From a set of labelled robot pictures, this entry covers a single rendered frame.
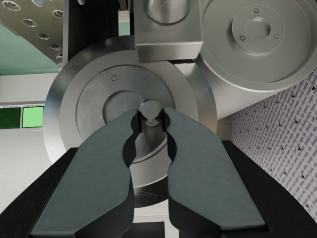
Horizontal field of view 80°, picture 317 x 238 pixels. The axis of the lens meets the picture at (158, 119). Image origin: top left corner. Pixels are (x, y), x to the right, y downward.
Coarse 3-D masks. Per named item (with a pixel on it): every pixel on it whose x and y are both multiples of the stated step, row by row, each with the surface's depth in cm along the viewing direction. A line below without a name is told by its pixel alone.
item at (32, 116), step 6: (24, 108) 49; (30, 108) 49; (36, 108) 49; (42, 108) 49; (24, 114) 49; (30, 114) 49; (36, 114) 49; (24, 120) 49; (30, 120) 49; (36, 120) 49; (24, 126) 49; (30, 126) 49; (36, 126) 49
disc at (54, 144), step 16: (96, 48) 17; (112, 48) 17; (128, 48) 17; (80, 64) 17; (176, 64) 17; (192, 64) 17; (64, 80) 17; (192, 80) 16; (48, 96) 16; (208, 96) 16; (48, 112) 16; (208, 112) 16; (48, 128) 16; (48, 144) 16; (144, 192) 15; (160, 192) 15
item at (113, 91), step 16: (128, 64) 15; (96, 80) 14; (112, 80) 14; (128, 80) 14; (144, 80) 14; (160, 80) 14; (80, 96) 14; (96, 96) 14; (112, 96) 15; (128, 96) 15; (144, 96) 14; (160, 96) 14; (80, 112) 14; (96, 112) 14; (112, 112) 14; (80, 128) 14; (96, 128) 14; (144, 128) 14; (160, 128) 14; (144, 144) 14; (160, 144) 14
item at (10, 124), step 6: (18, 108) 49; (0, 114) 49; (6, 114) 49; (12, 114) 49; (18, 114) 49; (0, 120) 49; (6, 120) 49; (12, 120) 49; (18, 120) 49; (0, 126) 49; (6, 126) 49; (12, 126) 49; (18, 126) 49
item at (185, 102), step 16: (96, 64) 16; (112, 64) 16; (144, 64) 16; (160, 64) 16; (80, 80) 16; (176, 80) 16; (64, 96) 16; (176, 96) 16; (192, 96) 16; (64, 112) 16; (192, 112) 16; (64, 128) 15; (64, 144) 15; (144, 160) 15; (160, 160) 15; (144, 176) 15; (160, 176) 15
